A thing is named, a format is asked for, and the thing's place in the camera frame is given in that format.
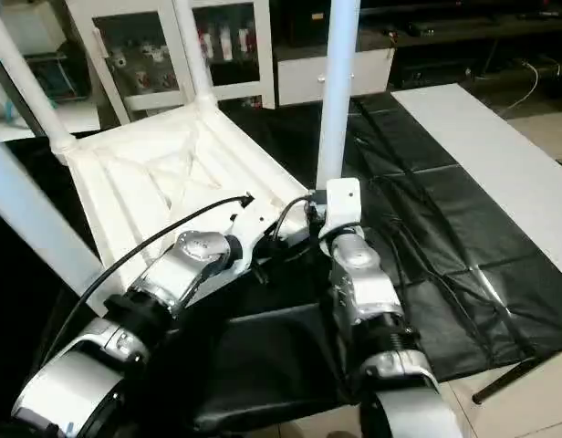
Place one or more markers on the white plastic table top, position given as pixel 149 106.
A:
pixel 162 173

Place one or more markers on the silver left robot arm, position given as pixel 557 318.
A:
pixel 171 283

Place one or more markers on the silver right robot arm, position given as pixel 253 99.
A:
pixel 372 310

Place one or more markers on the black work mat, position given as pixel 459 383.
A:
pixel 427 219

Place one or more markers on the white drawer unit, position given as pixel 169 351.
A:
pixel 336 75

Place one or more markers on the white flat board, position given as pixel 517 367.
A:
pixel 500 155

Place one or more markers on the white glass door cabinet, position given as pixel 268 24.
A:
pixel 171 50

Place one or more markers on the black metal bench leg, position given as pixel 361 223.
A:
pixel 514 381

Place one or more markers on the grey metal pole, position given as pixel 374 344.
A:
pixel 12 87

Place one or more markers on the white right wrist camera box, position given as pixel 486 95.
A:
pixel 343 203

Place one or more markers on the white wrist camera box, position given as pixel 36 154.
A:
pixel 343 203
pixel 258 224

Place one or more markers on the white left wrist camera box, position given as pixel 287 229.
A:
pixel 258 224

